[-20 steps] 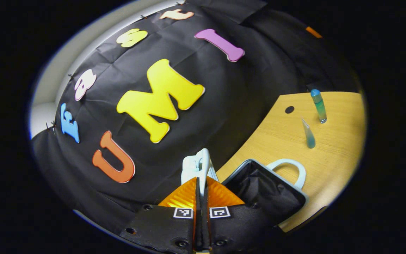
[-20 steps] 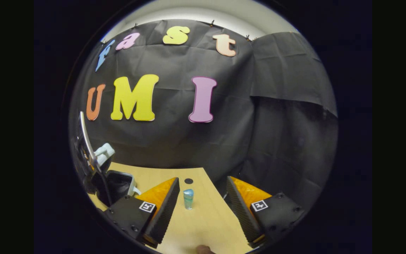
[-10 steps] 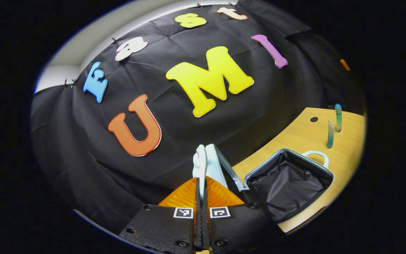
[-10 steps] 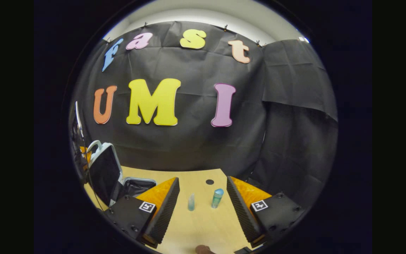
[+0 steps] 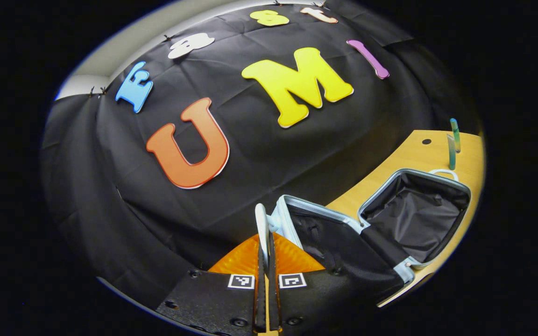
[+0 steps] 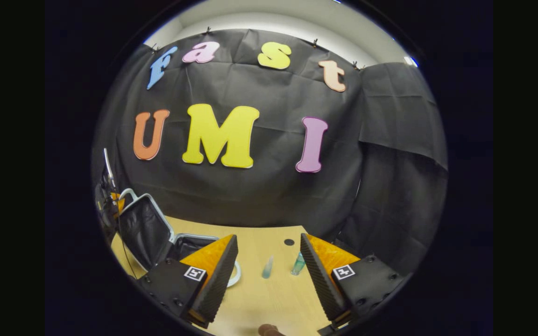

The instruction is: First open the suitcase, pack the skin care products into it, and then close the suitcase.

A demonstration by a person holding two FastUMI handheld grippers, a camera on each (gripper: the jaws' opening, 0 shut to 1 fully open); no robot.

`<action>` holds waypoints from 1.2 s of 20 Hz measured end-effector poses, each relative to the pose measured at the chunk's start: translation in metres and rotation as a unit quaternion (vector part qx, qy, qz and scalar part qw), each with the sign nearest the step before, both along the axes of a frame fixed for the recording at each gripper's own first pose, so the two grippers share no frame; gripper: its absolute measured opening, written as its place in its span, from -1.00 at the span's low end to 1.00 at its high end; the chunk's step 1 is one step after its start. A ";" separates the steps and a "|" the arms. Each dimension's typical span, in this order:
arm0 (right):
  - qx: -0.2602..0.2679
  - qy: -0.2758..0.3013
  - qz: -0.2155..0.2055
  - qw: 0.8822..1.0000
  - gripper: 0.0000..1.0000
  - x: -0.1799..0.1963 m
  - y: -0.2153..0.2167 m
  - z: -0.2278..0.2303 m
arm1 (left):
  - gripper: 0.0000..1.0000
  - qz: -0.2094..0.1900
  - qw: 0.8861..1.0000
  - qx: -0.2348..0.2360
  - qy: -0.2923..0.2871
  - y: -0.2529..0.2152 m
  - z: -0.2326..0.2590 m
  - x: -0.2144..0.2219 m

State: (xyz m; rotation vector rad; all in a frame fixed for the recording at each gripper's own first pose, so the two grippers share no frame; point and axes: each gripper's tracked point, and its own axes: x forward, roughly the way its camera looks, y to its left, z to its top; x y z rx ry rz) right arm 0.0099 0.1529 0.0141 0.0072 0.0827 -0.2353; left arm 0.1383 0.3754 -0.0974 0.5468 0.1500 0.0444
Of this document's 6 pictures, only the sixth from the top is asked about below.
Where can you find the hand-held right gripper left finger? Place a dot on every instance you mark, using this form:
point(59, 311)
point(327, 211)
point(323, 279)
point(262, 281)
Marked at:
point(217, 289)

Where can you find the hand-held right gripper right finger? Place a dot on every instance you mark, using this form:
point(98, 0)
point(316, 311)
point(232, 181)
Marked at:
point(320, 280)

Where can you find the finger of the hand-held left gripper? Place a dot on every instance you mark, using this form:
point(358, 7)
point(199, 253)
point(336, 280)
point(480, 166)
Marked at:
point(117, 201)

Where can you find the blue capped clear bottle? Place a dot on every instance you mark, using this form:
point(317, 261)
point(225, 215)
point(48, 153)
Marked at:
point(267, 268)

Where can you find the black backdrop cloth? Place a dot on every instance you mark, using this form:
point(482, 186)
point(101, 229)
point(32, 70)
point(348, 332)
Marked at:
point(250, 200)

